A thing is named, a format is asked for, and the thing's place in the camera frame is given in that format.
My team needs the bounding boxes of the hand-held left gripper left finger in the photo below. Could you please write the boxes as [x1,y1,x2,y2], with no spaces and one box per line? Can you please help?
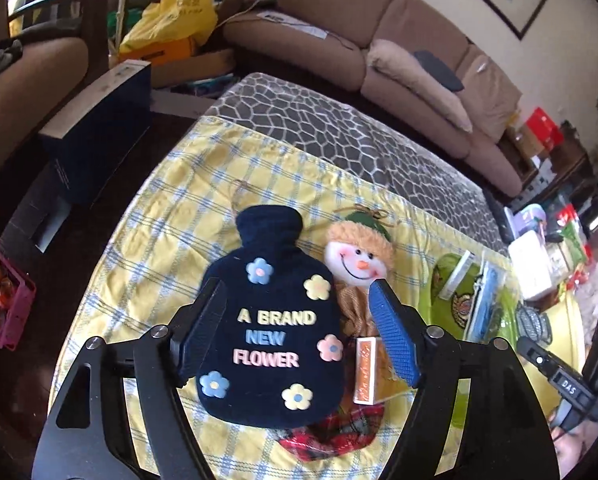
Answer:
[31,276,230,480]

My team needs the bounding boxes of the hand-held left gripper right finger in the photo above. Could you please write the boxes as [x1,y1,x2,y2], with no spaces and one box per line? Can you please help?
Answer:
[368,280,570,480]

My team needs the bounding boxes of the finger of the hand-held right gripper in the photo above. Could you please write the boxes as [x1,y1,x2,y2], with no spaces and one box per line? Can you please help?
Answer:
[516,335,598,413]

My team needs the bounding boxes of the yellow plastic basin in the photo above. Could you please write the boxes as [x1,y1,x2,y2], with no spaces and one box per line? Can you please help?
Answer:
[541,290,597,356]

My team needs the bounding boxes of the navy flowered hot water bottle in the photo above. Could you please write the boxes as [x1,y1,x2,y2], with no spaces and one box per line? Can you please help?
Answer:
[194,205,347,431]

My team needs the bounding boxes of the person's right hand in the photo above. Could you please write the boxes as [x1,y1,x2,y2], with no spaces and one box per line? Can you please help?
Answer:
[553,417,598,480]

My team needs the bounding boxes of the small orange box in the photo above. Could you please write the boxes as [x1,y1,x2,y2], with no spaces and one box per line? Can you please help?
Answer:
[353,336,380,407]

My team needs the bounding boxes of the grey mesh patch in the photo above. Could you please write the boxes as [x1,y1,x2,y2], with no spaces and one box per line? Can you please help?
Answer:
[515,305,550,347]

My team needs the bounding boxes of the round embroidered badge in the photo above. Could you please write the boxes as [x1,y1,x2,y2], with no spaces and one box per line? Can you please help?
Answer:
[448,291,476,322]

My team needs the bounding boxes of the green plastic bag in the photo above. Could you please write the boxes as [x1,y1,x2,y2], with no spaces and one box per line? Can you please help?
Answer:
[426,252,522,431]

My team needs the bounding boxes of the snowman doll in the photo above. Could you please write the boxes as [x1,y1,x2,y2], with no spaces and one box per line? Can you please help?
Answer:
[274,205,397,461]

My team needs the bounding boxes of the white labelled packet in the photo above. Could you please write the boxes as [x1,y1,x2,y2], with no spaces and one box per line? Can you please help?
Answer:
[440,251,477,302]

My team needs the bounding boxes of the blue packet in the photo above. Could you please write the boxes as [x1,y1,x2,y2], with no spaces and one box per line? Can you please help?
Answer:
[469,260,508,343]

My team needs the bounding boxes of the white plastic container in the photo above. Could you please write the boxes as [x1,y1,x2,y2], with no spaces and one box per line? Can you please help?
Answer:
[508,232,554,302]

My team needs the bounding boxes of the yellow plaid cloth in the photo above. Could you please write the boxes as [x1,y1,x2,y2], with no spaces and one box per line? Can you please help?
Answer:
[54,115,524,480]

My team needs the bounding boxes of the red white snack bag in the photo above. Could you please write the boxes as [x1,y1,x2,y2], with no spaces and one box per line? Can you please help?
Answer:
[554,204,580,227]

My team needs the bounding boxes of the purple plastic container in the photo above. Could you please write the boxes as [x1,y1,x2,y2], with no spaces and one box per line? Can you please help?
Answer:
[513,205,548,233]

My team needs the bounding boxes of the pink plastic crate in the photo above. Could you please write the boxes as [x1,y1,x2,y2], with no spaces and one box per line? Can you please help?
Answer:
[0,247,38,351]

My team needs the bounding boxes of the grey patterned table mat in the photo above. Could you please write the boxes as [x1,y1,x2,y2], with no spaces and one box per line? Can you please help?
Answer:
[199,72,510,256]

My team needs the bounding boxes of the navy blue box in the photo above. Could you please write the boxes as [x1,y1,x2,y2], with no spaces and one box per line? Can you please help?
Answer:
[38,59,153,208]

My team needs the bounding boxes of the brown cardboard box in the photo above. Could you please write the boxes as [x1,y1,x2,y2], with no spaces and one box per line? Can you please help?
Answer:
[509,125,544,158]

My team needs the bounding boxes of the red box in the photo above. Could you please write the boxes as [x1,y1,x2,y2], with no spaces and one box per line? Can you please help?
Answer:
[525,107,564,151]

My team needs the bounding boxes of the pale pink pillow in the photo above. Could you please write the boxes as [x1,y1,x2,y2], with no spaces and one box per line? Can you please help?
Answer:
[366,39,474,133]

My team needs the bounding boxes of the mauve back cushion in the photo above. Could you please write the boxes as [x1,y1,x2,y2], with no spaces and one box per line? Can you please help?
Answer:
[461,45,524,131]

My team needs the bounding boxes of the dark grey cushion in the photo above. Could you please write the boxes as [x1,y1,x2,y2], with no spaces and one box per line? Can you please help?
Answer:
[413,49,466,93]

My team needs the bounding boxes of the orange cardboard box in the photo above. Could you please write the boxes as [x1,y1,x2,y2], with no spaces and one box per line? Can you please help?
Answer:
[121,35,202,67]

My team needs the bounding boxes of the brown armchair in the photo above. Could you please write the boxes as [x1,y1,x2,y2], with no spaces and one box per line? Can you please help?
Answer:
[0,35,92,196]

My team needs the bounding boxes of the brown long sofa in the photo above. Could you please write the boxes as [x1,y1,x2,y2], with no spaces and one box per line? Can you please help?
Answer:
[221,0,527,198]

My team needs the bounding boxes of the yellow plastic bag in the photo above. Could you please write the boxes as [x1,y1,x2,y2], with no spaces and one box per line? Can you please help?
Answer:
[119,0,220,56]

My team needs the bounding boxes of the paper sheet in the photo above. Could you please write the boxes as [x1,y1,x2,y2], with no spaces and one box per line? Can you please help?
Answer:
[255,9,330,40]

